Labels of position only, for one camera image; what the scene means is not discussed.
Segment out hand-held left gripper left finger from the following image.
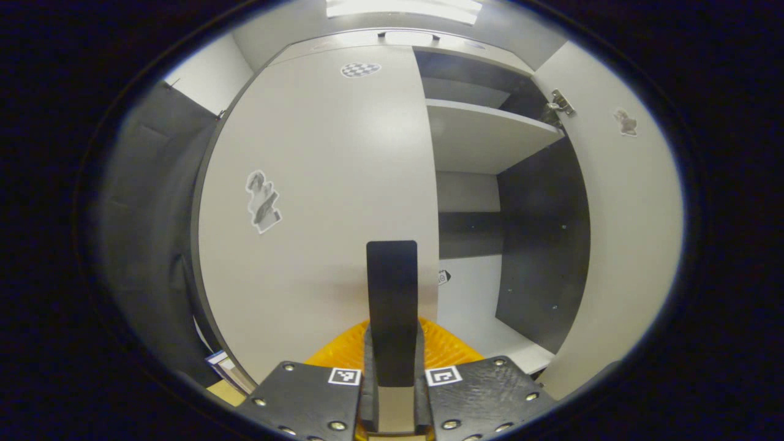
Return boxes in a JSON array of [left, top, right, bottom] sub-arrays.
[[236, 318, 375, 441]]

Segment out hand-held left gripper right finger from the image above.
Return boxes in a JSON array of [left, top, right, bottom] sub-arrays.
[[415, 317, 558, 441]]

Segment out black door handle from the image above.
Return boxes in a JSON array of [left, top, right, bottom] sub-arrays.
[[366, 240, 418, 388]]

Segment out grey double-door shoe cabinet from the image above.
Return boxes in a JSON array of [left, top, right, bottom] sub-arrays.
[[263, 28, 592, 375]]

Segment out grey cabinet door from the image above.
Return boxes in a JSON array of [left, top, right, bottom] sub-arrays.
[[532, 40, 685, 402], [197, 44, 440, 432]]

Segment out grey cabinet shelf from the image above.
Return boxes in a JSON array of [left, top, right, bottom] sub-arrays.
[[426, 98, 564, 175], [421, 77, 512, 109]]

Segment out metal door hinge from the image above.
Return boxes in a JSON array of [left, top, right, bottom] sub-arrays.
[[545, 89, 576, 126]]

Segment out black backdrop cloth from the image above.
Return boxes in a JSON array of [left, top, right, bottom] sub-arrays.
[[101, 80, 224, 386]]

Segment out large ceiling light panel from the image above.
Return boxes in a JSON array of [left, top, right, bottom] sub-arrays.
[[326, 0, 483, 25]]

